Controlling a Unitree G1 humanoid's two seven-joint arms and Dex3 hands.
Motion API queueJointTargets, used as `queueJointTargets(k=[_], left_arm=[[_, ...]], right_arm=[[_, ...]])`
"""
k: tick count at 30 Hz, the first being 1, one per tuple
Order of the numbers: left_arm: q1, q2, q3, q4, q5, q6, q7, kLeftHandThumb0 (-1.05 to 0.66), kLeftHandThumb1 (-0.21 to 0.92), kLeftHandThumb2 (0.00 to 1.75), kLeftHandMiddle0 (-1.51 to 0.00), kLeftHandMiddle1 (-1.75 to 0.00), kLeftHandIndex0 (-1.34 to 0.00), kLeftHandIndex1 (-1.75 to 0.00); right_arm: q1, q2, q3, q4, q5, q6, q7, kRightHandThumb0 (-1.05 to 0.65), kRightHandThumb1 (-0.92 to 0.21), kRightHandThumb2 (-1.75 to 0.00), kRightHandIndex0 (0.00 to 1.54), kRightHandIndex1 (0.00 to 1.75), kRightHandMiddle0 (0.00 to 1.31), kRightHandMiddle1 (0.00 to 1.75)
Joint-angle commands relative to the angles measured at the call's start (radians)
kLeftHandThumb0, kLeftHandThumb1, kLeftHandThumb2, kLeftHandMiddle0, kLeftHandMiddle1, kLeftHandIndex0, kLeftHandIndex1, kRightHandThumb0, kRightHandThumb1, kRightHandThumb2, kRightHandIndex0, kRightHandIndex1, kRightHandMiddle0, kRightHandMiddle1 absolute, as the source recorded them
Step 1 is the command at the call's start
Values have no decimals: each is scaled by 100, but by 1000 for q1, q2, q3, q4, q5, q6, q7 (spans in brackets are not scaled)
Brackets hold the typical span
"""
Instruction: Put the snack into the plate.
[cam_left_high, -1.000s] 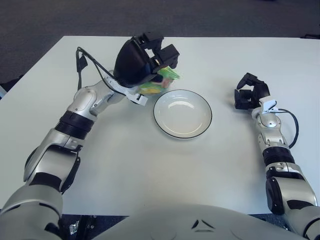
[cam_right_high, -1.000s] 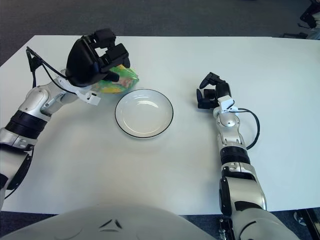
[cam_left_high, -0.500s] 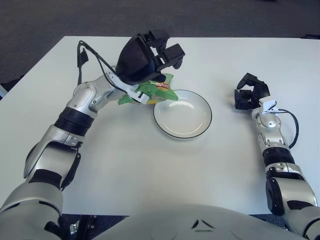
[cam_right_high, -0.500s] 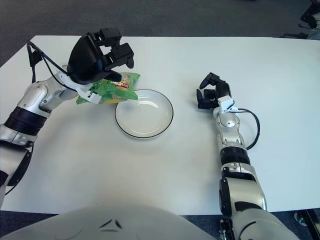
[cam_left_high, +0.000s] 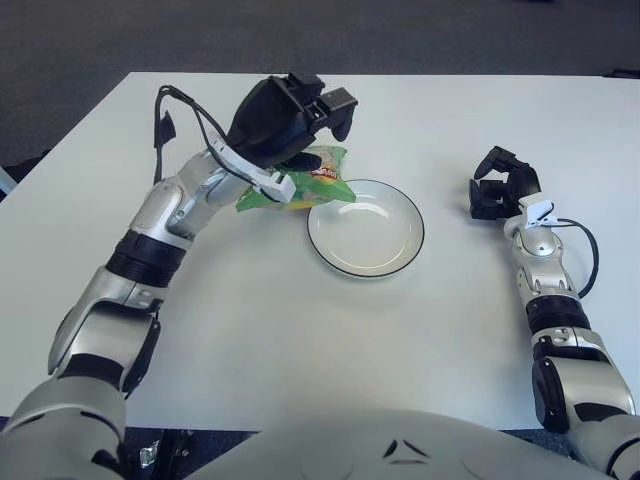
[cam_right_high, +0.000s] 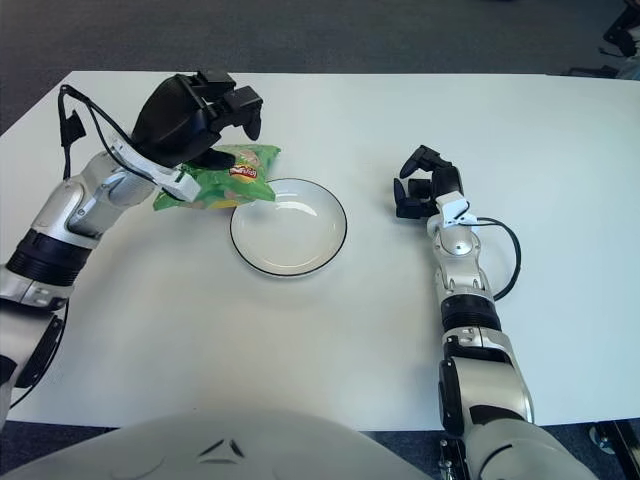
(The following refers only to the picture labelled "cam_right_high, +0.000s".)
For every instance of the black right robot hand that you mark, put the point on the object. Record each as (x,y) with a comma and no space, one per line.
(447,177)

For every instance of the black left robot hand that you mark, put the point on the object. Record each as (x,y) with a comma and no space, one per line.
(170,120)

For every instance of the green potato chips bag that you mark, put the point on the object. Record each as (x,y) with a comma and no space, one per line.
(240,187)

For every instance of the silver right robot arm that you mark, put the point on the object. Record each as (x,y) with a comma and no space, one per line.
(460,250)

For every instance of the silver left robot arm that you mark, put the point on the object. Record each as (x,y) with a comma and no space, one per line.
(60,215)

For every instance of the white plate with black rim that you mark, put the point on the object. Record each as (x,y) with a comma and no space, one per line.
(290,240)

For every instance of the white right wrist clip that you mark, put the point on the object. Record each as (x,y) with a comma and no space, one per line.
(455,210)

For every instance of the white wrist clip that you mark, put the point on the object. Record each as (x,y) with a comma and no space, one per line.
(182,187)
(455,210)

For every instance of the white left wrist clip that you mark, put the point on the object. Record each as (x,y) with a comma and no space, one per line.
(182,187)

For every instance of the black office chair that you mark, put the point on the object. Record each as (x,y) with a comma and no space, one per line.
(617,37)

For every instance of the black metal table foot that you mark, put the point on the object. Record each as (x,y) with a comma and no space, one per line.
(620,440)

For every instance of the grey robot torso shell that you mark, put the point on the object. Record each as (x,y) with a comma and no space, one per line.
(150,450)

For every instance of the black robot stand frame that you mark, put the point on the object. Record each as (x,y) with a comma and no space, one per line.
(452,460)

